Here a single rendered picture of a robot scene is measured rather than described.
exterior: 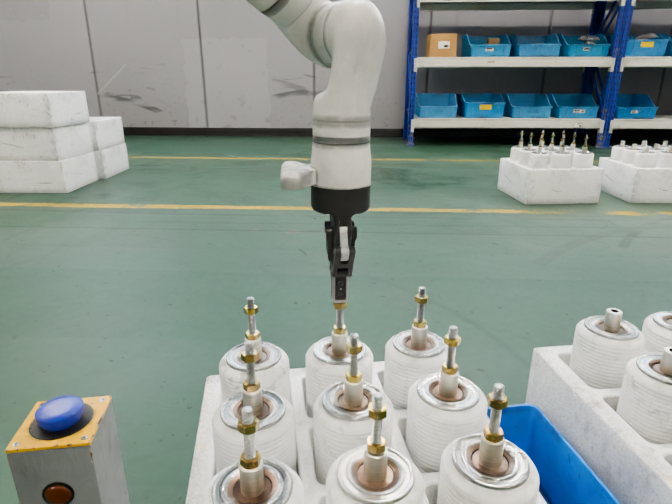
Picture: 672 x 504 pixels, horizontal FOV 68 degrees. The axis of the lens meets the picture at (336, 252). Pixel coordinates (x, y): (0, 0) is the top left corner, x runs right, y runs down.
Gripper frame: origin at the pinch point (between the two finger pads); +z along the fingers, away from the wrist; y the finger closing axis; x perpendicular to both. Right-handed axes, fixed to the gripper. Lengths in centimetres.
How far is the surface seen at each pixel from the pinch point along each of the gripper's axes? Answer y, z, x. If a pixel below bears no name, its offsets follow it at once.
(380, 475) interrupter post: -24.5, 8.9, -1.6
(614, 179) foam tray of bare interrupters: 194, 25, -171
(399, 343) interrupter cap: 0.8, 9.5, -8.9
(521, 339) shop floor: 44, 35, -50
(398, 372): -2.3, 12.3, -8.2
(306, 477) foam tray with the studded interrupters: -15.8, 17.0, 5.2
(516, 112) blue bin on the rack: 401, 3, -205
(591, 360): 0.2, 13.4, -38.4
